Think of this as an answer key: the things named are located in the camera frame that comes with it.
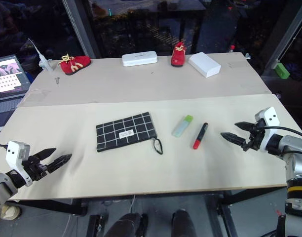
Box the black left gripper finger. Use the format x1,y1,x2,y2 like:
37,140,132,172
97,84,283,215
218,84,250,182
32,148,57,160
46,154,73,173

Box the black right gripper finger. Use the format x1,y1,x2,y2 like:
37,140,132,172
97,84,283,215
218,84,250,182
220,132,247,148
234,121,254,133

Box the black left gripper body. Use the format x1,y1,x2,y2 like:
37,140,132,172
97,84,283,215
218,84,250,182
21,155,50,183

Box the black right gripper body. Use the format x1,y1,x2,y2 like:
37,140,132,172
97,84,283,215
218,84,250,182
242,122,266,152

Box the black grid pencil pouch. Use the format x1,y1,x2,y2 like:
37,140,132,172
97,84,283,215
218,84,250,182
95,111,164,156

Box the white rounded glasses case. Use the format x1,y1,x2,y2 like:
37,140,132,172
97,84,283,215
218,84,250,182
121,50,158,67

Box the red black marker pen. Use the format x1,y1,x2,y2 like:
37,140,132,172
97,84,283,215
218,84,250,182
192,122,209,150

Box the green capped clear glue stick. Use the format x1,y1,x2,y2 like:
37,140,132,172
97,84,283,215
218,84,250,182
171,115,194,137

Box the green block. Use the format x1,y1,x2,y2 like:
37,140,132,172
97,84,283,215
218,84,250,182
275,63,291,79

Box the white rectangular box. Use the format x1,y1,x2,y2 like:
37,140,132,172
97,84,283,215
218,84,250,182
189,52,222,79

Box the laptop with lit screen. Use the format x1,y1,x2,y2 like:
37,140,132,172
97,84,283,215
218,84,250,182
0,54,31,103

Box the white spray nozzle tool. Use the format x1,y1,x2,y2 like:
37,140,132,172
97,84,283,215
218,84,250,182
28,38,54,72

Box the dark rounded robot knee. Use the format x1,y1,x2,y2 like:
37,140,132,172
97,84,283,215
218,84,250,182
171,208,203,237
103,212,149,237

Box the red shoe with yellow laces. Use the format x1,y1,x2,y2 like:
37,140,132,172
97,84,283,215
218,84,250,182
58,55,92,76
170,41,187,67

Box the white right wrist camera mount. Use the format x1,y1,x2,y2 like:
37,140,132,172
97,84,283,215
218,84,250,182
254,106,279,151

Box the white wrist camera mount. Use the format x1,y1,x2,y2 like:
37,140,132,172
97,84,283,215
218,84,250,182
254,106,279,151
5,141,33,187

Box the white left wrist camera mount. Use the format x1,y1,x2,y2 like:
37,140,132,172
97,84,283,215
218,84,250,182
5,141,33,187

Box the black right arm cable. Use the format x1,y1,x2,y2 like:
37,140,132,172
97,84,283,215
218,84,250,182
261,126,302,142

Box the black table frame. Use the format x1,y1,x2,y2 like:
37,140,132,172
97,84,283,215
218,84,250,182
6,187,289,237

